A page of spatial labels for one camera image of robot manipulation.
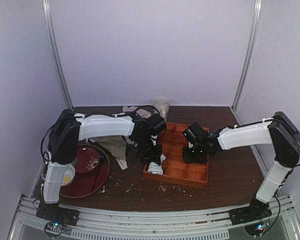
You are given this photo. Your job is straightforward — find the white black boxer briefs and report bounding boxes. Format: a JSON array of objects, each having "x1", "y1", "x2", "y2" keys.
[{"x1": 147, "y1": 154, "x2": 166, "y2": 175}]

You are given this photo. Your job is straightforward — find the orange compartment tray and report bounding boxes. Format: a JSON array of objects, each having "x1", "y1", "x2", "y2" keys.
[{"x1": 143, "y1": 122, "x2": 209, "y2": 188}]

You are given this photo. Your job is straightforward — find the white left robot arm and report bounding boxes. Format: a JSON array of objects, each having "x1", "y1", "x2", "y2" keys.
[{"x1": 40, "y1": 109, "x2": 167, "y2": 205}]

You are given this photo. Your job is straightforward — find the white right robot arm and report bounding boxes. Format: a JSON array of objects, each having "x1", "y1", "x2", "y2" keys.
[{"x1": 182, "y1": 111, "x2": 300, "y2": 204}]

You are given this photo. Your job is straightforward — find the olive green underwear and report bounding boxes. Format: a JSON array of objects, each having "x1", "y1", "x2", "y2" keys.
[{"x1": 87, "y1": 136, "x2": 128, "y2": 170}]

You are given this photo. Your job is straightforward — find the pink white underwear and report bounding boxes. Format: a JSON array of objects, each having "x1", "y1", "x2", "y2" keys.
[{"x1": 122, "y1": 105, "x2": 152, "y2": 119}]

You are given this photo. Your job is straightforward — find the white ceramic mug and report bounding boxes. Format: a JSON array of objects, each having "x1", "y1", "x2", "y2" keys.
[{"x1": 153, "y1": 96, "x2": 171, "y2": 121}]

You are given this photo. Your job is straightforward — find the red floral bowl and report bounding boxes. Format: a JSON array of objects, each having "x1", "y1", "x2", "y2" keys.
[{"x1": 73, "y1": 145, "x2": 100, "y2": 174}]

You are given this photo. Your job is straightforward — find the round red tray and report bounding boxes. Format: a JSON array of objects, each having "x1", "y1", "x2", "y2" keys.
[{"x1": 59, "y1": 144, "x2": 110, "y2": 199}]

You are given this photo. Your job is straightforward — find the blue white patterned bowl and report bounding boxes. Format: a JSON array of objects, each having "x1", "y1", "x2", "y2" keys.
[{"x1": 61, "y1": 164, "x2": 76, "y2": 187}]

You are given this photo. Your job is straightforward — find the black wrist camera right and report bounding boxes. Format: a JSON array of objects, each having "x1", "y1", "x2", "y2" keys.
[{"x1": 182, "y1": 122, "x2": 210, "y2": 145}]

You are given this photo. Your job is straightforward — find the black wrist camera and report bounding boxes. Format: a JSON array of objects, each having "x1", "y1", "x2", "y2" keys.
[
  {"x1": 182, "y1": 122, "x2": 210, "y2": 145},
  {"x1": 146, "y1": 113, "x2": 167, "y2": 136}
]

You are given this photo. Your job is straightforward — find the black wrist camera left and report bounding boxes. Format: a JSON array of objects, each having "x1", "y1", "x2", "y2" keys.
[{"x1": 146, "y1": 113, "x2": 167, "y2": 136}]

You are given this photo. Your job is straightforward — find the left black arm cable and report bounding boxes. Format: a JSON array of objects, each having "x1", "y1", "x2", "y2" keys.
[{"x1": 132, "y1": 105, "x2": 158, "y2": 118}]

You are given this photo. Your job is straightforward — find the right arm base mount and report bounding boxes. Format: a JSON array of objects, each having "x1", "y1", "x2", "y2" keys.
[{"x1": 229, "y1": 199, "x2": 272, "y2": 226}]

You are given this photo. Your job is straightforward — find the right aluminium frame post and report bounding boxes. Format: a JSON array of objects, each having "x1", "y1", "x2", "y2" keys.
[{"x1": 231, "y1": 0, "x2": 263, "y2": 112}]

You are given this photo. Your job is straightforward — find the aluminium frame post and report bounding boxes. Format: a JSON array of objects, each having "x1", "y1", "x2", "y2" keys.
[
  {"x1": 41, "y1": 0, "x2": 74, "y2": 110},
  {"x1": 231, "y1": 0, "x2": 263, "y2": 112}
]

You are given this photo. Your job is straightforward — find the aluminium front rail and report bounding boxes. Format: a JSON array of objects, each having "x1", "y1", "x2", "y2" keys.
[{"x1": 8, "y1": 194, "x2": 300, "y2": 240}]

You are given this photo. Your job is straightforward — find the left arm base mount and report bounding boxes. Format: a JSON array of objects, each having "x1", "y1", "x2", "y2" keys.
[{"x1": 35, "y1": 201, "x2": 79, "y2": 226}]

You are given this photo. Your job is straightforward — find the left aluminium frame post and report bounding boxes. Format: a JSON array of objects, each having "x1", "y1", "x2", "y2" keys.
[{"x1": 41, "y1": 0, "x2": 74, "y2": 110}]

